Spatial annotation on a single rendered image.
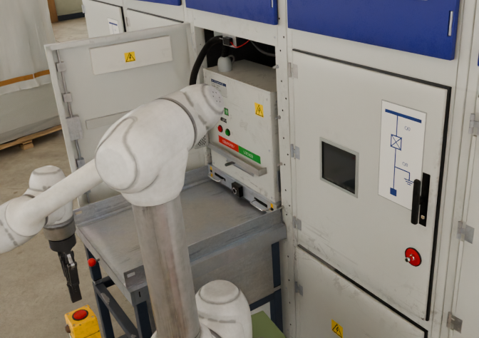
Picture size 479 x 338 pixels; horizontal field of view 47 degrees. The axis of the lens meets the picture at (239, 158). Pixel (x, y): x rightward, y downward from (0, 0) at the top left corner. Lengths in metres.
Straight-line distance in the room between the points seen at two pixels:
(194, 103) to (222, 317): 0.58
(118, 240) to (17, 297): 1.46
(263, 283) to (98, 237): 0.70
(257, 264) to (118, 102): 0.92
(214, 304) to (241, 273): 0.78
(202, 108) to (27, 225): 0.56
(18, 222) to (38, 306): 2.07
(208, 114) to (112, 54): 1.28
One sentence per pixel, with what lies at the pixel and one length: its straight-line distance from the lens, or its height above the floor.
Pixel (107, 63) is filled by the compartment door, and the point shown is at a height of 1.47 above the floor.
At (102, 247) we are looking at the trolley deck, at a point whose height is 0.85.
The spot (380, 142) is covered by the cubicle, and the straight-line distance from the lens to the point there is 1.64.
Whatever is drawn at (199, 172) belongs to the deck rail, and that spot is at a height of 0.89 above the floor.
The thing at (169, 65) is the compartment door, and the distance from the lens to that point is 2.50.
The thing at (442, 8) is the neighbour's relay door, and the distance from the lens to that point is 1.42.
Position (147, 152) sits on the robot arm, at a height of 1.63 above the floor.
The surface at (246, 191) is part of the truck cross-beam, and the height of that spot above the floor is 0.90.
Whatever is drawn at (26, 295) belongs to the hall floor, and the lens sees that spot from 3.61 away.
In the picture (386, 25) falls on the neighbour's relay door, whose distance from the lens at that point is 1.54.
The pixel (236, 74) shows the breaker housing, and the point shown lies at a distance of 2.31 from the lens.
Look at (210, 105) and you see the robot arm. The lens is 1.14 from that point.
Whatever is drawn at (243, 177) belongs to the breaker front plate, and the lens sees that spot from 2.38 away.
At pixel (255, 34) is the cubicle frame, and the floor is 1.60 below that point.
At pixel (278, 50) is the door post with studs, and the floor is 1.56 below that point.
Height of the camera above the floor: 2.01
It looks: 24 degrees down
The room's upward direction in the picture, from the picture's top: 4 degrees counter-clockwise
